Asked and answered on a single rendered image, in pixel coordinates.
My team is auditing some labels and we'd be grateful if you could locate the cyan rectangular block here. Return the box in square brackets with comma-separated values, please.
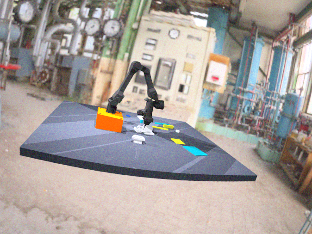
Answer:
[183, 146, 208, 156]

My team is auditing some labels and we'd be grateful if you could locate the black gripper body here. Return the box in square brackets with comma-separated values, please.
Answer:
[142, 107, 153, 122]

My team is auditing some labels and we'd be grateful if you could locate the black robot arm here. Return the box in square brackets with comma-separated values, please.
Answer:
[106, 61, 164, 116]

